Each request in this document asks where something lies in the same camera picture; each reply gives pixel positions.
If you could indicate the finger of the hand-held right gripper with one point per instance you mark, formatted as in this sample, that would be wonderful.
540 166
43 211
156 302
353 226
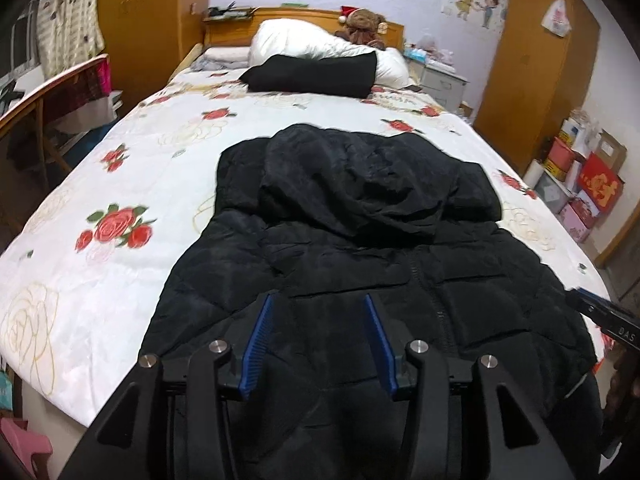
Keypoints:
592 306

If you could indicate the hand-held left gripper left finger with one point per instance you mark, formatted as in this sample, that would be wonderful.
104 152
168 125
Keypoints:
257 345

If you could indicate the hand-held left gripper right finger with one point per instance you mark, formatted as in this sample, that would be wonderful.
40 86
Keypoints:
380 345

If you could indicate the black puffer jacket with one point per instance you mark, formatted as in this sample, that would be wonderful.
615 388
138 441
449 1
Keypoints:
350 210

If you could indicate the stack of cardboard boxes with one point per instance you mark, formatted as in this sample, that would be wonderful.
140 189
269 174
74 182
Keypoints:
600 185

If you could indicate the white roll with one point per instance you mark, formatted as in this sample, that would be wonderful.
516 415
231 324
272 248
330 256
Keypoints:
533 175

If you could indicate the bed with floral blanket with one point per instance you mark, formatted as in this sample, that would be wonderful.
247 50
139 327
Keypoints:
150 160

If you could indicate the wooden wardrobe with hanging bag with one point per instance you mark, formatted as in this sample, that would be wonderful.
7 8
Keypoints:
520 75

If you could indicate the pink plastic stool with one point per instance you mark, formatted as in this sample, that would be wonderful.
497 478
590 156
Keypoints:
22 442

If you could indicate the grey nightstand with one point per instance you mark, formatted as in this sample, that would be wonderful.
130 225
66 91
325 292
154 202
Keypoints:
442 85

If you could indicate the black folded cloth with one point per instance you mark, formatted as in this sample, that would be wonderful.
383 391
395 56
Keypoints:
310 75

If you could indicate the grey cloth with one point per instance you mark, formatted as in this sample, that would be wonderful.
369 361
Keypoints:
215 65

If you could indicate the white plastic bag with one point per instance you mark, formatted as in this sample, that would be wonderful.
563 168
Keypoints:
556 17

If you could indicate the wooden chair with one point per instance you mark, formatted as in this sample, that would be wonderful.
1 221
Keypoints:
30 160

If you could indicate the clutter of bags and tissues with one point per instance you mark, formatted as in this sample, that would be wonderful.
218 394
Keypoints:
430 47

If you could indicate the white pillow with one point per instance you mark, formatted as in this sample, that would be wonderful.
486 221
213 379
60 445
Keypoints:
300 40

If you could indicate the wooden headboard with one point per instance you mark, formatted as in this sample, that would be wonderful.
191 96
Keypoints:
225 30

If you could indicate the brown teddy bear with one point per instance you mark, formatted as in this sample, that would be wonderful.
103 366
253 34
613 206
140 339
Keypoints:
365 22

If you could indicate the red santa hat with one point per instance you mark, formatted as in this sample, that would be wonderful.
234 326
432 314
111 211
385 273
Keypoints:
347 12

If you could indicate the dark items on headboard shelf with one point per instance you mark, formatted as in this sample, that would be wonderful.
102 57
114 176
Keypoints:
230 10

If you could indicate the wooden wardrobe beside curtain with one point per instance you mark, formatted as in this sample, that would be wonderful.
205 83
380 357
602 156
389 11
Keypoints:
150 20

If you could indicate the patterned curtain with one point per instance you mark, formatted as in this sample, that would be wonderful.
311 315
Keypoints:
70 20

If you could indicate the window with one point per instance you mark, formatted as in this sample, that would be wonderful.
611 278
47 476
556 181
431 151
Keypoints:
22 40

